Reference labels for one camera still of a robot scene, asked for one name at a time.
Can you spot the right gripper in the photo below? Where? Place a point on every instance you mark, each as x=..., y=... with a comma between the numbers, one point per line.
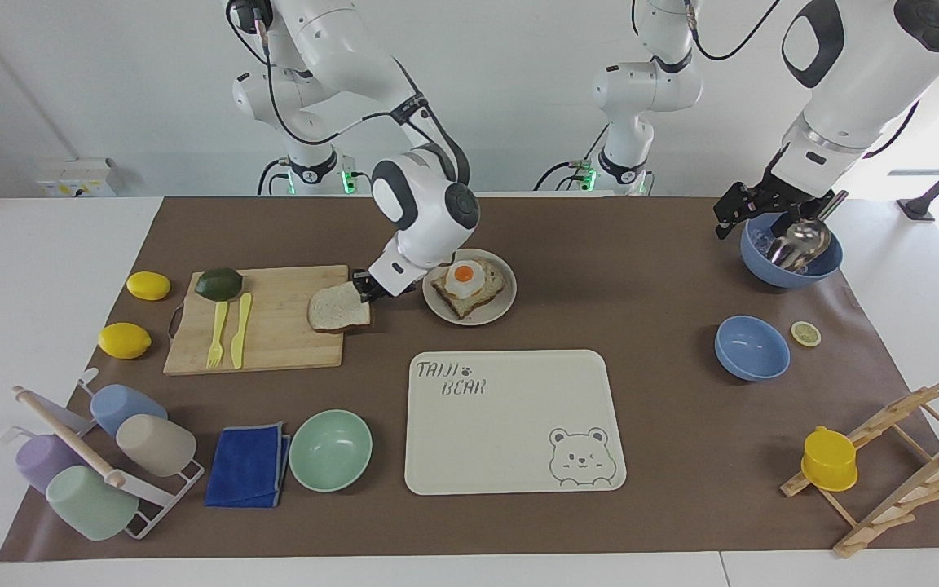
x=384, y=293

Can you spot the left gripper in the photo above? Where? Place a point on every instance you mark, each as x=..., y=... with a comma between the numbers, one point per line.
x=795, y=204

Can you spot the plain white bread slice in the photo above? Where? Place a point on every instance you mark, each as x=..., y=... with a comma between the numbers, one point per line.
x=337, y=310

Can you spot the metal spoon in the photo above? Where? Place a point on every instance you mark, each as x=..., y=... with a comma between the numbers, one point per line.
x=800, y=240

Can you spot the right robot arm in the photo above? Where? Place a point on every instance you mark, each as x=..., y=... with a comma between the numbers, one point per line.
x=429, y=204

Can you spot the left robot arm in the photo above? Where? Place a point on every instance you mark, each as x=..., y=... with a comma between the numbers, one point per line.
x=861, y=73

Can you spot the grey round plate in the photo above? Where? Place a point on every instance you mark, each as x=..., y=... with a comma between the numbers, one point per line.
x=498, y=306

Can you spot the large blue bowl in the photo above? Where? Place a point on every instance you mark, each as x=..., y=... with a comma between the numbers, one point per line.
x=763, y=269

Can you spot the fried egg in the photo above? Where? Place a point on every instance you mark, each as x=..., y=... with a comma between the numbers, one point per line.
x=464, y=277

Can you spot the toasted bread slice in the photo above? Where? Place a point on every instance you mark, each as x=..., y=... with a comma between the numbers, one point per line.
x=469, y=303

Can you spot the wooden cutting board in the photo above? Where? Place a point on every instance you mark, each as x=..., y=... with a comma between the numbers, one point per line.
x=290, y=342

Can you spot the lime slice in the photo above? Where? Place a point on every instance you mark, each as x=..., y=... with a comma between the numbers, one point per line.
x=805, y=333

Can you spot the small blue bowl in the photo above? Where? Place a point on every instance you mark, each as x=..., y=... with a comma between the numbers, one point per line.
x=751, y=350

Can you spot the yellow plastic knife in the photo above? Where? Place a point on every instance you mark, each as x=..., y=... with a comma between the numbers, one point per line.
x=240, y=334

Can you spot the green avocado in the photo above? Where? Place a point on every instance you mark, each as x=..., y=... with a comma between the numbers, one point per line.
x=219, y=284

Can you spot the green bowl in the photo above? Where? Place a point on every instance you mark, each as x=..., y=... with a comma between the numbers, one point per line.
x=331, y=452

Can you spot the yellow-green plastic fork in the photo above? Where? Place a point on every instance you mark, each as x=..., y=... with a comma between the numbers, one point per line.
x=217, y=334

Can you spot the cream tray with bear print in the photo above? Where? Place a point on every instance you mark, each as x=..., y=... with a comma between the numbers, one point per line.
x=502, y=432

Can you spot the blue folded cloth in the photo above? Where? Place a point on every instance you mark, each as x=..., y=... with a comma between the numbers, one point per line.
x=245, y=465

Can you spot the yellow lemon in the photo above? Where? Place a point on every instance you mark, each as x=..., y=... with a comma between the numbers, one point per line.
x=148, y=285
x=125, y=341

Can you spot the yellow cup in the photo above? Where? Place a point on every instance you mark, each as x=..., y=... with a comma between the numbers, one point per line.
x=828, y=456

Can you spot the beige cup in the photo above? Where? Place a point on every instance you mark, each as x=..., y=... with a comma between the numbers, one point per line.
x=160, y=447

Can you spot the blue cup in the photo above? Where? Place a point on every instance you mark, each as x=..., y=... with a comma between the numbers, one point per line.
x=123, y=403

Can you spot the wooden drying rack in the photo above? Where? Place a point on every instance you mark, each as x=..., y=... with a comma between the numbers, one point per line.
x=901, y=497

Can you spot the green cup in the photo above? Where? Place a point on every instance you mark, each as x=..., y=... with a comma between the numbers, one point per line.
x=86, y=505

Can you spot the purple cup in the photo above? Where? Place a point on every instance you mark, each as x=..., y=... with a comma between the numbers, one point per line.
x=41, y=461

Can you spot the white wall socket box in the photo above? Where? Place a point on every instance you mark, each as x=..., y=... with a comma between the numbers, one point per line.
x=74, y=178

